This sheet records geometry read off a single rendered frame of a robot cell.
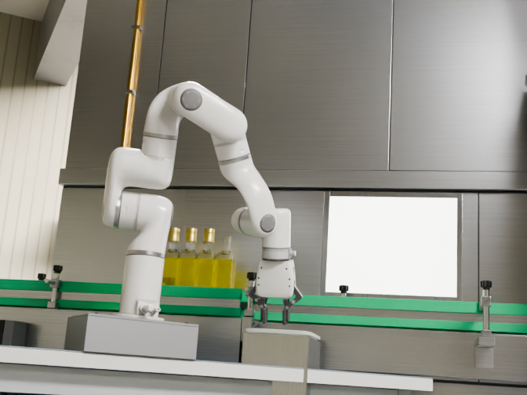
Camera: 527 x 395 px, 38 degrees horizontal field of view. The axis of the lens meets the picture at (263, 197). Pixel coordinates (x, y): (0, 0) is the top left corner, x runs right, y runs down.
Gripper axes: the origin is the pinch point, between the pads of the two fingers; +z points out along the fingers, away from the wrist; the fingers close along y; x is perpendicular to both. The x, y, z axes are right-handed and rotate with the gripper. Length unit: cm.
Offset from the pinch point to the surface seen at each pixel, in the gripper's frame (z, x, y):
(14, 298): 1, -11, 84
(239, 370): 9.7, 20.2, 3.9
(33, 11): -138, -231, 209
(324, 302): -0.4, -23.6, -9.2
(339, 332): 7.2, -19.8, -14.5
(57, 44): -109, -189, 168
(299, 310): 2.2, -23.1, -2.2
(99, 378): 9.6, 36.6, 32.4
